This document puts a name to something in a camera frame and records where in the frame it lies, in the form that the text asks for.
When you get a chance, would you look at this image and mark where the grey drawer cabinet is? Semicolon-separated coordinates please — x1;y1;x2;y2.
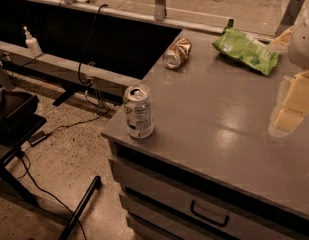
102;31;309;240

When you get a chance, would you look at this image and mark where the black drawer handle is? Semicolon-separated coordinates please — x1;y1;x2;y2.
190;200;229;228

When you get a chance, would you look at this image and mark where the upright 7up can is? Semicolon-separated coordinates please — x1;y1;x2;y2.
123;84;154;139

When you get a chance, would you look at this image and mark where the metal bracket right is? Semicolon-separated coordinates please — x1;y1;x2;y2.
275;0;305;36

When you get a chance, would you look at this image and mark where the white pump sanitizer bottle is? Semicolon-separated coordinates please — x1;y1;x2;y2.
23;26;42;57

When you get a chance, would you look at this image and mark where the black floor cable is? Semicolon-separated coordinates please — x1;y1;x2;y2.
14;107;112;240

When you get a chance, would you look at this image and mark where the green rice chip bag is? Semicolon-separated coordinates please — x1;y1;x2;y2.
212;28;279;75

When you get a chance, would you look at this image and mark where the black cart stand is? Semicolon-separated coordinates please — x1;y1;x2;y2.
0;55;103;240

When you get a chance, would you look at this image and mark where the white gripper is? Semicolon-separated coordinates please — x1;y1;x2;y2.
268;7;309;138

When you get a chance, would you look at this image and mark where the black hanging cable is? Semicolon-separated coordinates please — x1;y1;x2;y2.
77;3;109;85

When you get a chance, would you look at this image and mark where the metal bracket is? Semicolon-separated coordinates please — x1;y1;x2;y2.
154;0;166;21
275;0;305;36

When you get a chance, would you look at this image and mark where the small black power adapter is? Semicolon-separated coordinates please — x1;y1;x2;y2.
28;131;47;146

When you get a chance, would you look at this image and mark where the grey low ledge beam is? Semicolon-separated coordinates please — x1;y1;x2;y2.
0;41;140;97

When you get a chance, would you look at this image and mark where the metal bracket centre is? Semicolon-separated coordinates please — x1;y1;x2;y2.
154;0;166;21

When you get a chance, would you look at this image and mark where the crushed orange soda can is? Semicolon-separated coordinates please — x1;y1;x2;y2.
162;38;192;69

